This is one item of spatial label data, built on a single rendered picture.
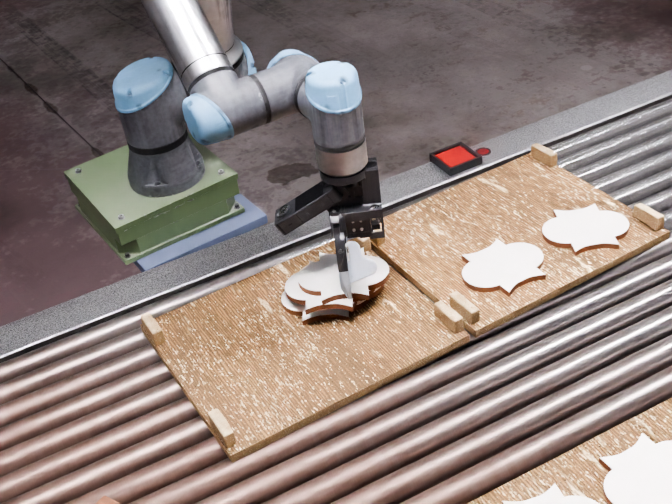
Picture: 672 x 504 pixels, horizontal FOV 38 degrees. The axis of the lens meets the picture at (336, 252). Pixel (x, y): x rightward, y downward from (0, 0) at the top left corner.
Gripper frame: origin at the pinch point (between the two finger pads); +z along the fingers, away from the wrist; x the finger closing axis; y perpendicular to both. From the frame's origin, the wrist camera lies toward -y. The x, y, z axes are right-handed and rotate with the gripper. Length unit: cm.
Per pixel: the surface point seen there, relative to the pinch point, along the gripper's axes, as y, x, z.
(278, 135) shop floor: -27, 228, 99
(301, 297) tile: -6.9, -3.6, 1.0
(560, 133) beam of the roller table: 46, 48, 7
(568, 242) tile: 37.8, 7.0, 4.3
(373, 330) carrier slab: 3.7, -8.3, 5.4
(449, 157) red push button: 22.5, 41.6, 6.1
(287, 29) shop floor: -23, 335, 99
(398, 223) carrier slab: 10.3, 19.9, 5.4
